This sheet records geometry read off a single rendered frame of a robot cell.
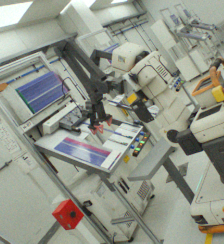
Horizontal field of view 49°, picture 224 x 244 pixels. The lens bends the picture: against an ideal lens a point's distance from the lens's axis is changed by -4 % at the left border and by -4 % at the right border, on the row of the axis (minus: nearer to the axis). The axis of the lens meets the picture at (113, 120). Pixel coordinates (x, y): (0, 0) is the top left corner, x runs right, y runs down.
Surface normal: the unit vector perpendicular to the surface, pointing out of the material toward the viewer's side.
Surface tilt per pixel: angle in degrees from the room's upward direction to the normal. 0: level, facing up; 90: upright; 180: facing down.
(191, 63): 90
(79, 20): 90
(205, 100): 92
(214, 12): 90
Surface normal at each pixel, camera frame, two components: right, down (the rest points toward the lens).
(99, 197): 0.69, -0.39
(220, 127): -0.51, 0.49
